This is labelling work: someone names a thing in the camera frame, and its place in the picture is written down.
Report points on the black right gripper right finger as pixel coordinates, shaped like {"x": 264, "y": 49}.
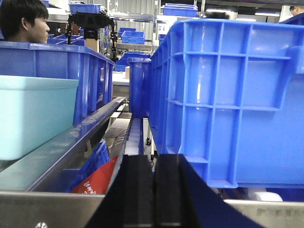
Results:
{"x": 183, "y": 200}

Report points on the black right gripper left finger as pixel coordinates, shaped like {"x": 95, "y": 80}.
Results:
{"x": 129, "y": 201}

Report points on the light cyan plastic bin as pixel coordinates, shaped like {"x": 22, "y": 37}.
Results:
{"x": 33, "y": 110}

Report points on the red printed bag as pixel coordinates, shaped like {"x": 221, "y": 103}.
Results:
{"x": 98, "y": 181}

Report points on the white roller track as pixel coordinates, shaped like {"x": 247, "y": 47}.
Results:
{"x": 134, "y": 143}

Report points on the large blue crate right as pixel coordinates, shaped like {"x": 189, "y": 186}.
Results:
{"x": 229, "y": 96}

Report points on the large blue crate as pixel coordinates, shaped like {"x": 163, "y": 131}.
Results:
{"x": 229, "y": 96}
{"x": 91, "y": 69}

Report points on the large blue crate left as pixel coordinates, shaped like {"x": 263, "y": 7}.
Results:
{"x": 91, "y": 69}

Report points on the narrow blue crate centre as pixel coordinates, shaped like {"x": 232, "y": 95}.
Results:
{"x": 140, "y": 86}

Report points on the black robot in background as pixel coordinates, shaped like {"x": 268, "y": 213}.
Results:
{"x": 90, "y": 23}

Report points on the person with black hair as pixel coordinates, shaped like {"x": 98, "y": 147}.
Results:
{"x": 24, "y": 21}

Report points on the metal shelf rail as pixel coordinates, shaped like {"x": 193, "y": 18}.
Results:
{"x": 36, "y": 170}

